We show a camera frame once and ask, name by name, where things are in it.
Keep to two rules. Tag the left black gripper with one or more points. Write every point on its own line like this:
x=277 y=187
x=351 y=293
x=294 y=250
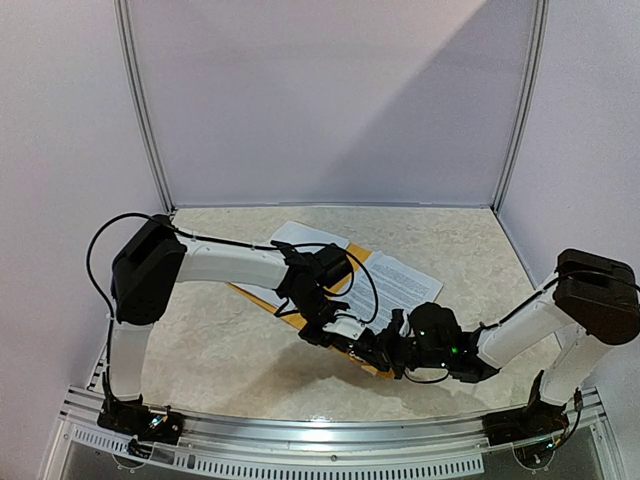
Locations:
x=322 y=340

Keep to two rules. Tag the stack of printed papers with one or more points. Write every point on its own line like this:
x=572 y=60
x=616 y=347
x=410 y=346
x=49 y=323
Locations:
x=398 y=287

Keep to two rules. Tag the orange file folder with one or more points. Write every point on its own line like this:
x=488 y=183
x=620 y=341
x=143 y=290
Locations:
x=310 y=275

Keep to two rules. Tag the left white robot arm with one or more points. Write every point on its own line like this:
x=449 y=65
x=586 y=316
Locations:
x=159 y=256

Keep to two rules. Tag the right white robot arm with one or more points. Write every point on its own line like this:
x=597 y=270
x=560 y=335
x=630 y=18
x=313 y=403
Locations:
x=596 y=297

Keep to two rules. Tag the aluminium front rail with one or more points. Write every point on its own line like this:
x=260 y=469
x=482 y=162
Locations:
x=221 y=447

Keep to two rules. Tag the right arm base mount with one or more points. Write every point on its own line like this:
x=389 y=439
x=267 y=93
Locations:
x=536 y=418

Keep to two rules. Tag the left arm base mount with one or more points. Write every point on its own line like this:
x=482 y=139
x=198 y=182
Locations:
x=135 y=419

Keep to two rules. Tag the right aluminium frame post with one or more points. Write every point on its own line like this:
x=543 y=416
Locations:
x=525 y=98

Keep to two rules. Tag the aluminium frame post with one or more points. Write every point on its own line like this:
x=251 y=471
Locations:
x=525 y=98
x=124 y=20

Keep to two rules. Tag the left aluminium frame post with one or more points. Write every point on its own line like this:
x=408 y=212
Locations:
x=124 y=20

